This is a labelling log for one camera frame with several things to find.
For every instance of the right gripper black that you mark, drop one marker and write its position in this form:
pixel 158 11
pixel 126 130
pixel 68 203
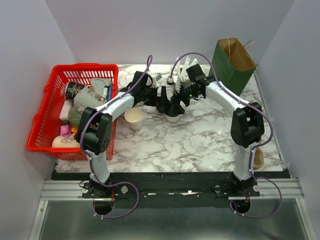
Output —
pixel 176 98

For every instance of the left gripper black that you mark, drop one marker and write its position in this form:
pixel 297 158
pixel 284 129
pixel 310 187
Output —
pixel 162 101

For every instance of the black plastic cup lid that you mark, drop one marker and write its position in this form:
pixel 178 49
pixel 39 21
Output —
pixel 173 112

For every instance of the white paper cup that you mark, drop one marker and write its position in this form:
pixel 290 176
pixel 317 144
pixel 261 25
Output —
pixel 172 119

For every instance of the green paper bag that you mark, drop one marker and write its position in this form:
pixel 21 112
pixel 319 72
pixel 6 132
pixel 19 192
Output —
pixel 232 64

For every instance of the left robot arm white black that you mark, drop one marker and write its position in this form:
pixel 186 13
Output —
pixel 95 130

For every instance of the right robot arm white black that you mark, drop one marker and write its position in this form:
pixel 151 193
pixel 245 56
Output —
pixel 247 126

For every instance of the white wrapped straws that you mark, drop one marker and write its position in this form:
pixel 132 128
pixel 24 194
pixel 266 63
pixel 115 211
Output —
pixel 179 71

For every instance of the blue flat box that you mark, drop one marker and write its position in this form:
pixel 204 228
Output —
pixel 109 93

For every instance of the grey cloth pouch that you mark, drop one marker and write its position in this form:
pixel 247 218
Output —
pixel 93 96

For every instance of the green scrub sponge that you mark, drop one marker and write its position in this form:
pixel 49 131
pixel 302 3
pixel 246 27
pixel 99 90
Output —
pixel 75 115

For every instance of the black snack can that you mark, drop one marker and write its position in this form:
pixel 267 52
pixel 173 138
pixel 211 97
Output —
pixel 72 89

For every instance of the white soap block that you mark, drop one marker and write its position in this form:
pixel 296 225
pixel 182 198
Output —
pixel 67 105

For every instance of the brown cardboard cup carrier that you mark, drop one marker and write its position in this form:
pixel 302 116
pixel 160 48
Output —
pixel 258 161

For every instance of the pink small box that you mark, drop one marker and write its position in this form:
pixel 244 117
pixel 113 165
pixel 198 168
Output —
pixel 65 130

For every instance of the red plastic basket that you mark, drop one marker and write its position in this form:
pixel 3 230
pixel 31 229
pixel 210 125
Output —
pixel 46 123

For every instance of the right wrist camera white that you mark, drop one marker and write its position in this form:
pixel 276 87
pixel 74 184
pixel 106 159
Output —
pixel 174 81

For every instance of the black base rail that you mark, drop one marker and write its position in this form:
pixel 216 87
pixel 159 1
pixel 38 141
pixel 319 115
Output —
pixel 171 190

